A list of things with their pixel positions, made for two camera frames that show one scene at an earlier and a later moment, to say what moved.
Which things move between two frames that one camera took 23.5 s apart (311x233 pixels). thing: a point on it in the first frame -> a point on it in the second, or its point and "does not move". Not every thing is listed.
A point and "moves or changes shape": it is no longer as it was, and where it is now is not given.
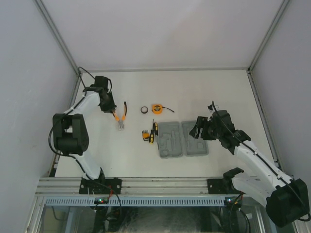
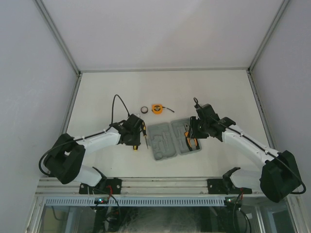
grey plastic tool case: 175,141 moves or changes shape
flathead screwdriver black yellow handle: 155,127 -> 144,132
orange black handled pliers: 121,123 moves or changes shape
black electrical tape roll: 144,109 does not move
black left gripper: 110,108 -> 136,141
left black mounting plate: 102,185 does not move
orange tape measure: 158,108 does not move
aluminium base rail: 132,186 does not move
